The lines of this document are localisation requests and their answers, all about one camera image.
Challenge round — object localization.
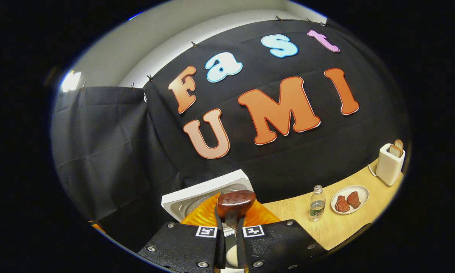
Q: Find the brown wooden spoon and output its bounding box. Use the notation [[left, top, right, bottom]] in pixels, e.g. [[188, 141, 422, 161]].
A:
[[217, 190, 256, 232]]

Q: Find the ceiling light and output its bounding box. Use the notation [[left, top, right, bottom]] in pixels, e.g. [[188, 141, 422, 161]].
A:
[[61, 70, 82, 92]]

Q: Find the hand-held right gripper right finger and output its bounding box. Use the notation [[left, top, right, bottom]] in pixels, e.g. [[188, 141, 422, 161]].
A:
[[236, 199, 327, 273]]

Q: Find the white toaster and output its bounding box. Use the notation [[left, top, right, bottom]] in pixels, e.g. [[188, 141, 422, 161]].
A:
[[376, 143, 406, 186]]

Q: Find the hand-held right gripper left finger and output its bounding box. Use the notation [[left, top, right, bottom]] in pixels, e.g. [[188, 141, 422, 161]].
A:
[[138, 193, 227, 273]]

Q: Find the clear plastic water bottle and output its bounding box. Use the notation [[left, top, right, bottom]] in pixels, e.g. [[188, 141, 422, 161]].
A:
[[310, 185, 326, 222]]

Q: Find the white rice cooker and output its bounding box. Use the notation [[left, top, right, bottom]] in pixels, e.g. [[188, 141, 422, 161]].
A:
[[161, 169, 254, 268]]

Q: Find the white oval plate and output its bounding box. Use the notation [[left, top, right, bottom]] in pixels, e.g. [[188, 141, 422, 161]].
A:
[[331, 185, 369, 215]]

